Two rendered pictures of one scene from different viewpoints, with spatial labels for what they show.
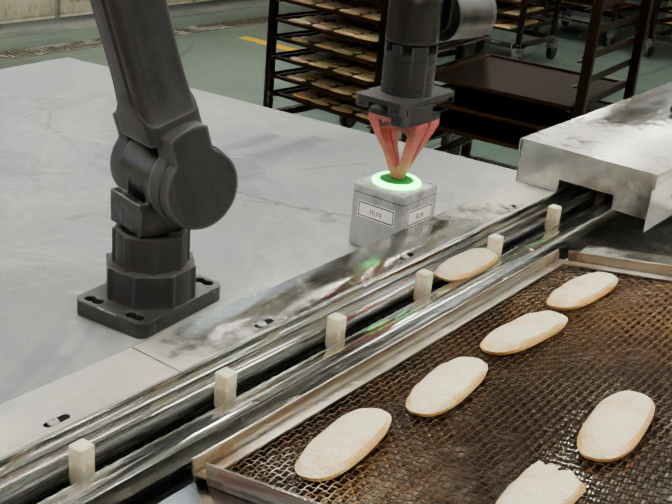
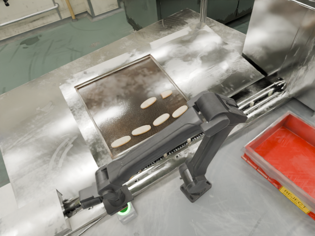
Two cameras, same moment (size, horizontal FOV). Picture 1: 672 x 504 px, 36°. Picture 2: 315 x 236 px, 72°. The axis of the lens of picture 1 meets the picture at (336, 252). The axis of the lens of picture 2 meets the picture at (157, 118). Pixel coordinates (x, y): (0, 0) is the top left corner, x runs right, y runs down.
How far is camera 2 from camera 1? 139 cm
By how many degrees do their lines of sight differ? 102
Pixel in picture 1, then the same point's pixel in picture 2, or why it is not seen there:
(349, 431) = (179, 110)
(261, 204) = not seen: outside the picture
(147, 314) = not seen: hidden behind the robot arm
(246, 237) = (164, 224)
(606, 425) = (151, 99)
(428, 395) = (166, 115)
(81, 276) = (210, 204)
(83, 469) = not seen: hidden behind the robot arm
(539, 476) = (164, 94)
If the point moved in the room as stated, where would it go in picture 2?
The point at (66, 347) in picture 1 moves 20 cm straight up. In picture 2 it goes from (213, 172) to (219, 150)
